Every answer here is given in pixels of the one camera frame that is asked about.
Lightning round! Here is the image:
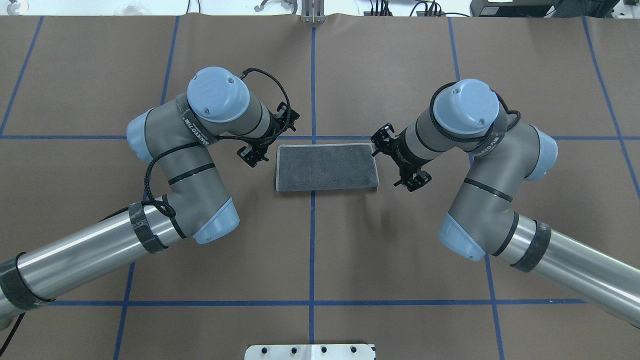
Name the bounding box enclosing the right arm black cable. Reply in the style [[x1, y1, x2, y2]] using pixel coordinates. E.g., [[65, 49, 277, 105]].
[[429, 81, 522, 153]]

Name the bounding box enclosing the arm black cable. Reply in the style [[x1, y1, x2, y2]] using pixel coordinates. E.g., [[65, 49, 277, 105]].
[[429, 81, 522, 153], [142, 67, 292, 218]]

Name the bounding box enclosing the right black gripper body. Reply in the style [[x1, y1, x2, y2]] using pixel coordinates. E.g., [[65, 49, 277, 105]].
[[370, 123, 432, 192]]

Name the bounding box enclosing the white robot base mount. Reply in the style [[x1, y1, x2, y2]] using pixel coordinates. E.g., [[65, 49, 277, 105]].
[[244, 343, 377, 360]]

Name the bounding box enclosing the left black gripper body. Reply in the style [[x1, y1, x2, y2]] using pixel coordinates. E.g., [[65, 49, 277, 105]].
[[237, 102, 300, 167]]

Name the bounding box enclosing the aluminium frame post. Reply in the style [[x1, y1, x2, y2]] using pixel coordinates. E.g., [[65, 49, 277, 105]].
[[300, 0, 326, 24]]

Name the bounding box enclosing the pink grey towel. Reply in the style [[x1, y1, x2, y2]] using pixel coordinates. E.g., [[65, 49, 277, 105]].
[[275, 142, 380, 193]]

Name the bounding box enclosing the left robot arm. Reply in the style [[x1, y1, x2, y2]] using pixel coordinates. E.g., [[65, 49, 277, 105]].
[[0, 66, 300, 330]]

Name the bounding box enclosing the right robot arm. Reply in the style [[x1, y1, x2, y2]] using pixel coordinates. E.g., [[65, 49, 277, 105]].
[[370, 79, 640, 328]]

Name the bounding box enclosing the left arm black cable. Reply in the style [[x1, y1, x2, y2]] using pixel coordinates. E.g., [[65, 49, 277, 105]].
[[142, 67, 292, 218]]

